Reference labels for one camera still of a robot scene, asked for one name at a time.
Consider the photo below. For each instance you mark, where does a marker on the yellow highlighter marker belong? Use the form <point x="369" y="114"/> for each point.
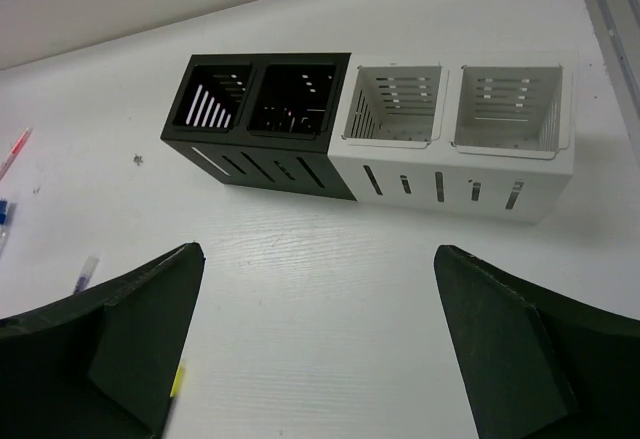
<point x="178" y="380"/>

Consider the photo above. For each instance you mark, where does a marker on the aluminium rail at table edge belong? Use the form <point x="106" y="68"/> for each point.
<point x="616" y="25"/>

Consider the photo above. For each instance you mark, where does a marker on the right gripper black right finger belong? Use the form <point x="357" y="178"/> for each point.
<point x="535" y="363"/>

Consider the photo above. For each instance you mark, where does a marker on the red gel pen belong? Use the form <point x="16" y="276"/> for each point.
<point x="15" y="151"/>

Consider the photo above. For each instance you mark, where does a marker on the black slotted organizer container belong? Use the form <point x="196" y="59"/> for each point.
<point x="261" y="120"/>

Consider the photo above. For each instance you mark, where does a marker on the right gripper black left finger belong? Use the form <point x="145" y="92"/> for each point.
<point x="101" y="363"/>

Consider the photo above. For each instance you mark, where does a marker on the small blue-capped spray bottle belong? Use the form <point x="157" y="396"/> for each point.
<point x="7" y="212"/>

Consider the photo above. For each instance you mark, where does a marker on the purple gel pen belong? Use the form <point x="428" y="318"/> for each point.
<point x="86" y="274"/>

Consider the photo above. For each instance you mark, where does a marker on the white slotted organizer container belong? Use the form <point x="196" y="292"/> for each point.
<point x="481" y="134"/>

